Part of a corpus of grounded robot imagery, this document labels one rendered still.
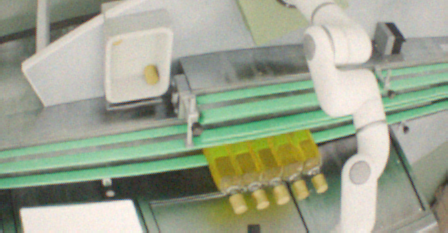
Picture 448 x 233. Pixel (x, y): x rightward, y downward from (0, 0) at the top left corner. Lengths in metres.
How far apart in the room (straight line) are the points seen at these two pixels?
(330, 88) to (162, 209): 0.65
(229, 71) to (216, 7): 0.18
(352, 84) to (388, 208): 0.69
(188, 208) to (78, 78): 0.48
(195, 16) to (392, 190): 0.86
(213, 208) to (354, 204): 0.60
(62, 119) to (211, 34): 0.48
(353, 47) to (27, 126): 0.92
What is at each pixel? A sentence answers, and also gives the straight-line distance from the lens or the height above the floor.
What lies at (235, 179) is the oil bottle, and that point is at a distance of 1.52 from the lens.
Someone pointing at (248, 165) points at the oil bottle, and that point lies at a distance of 1.55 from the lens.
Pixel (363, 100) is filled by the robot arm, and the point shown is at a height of 1.22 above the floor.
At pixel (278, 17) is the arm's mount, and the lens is 1.54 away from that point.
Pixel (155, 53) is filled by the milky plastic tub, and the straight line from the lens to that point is 1.56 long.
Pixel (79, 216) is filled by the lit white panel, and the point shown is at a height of 1.04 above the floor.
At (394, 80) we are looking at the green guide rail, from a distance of 1.78.
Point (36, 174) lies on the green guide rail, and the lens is 1.60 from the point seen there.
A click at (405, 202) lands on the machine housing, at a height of 1.23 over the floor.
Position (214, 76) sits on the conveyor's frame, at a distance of 1.57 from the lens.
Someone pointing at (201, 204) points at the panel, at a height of 1.04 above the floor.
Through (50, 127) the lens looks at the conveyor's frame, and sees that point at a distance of 1.58.
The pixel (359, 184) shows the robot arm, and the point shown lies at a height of 1.39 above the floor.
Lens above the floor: 1.92
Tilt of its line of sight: 40 degrees down
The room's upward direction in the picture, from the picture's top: 157 degrees clockwise
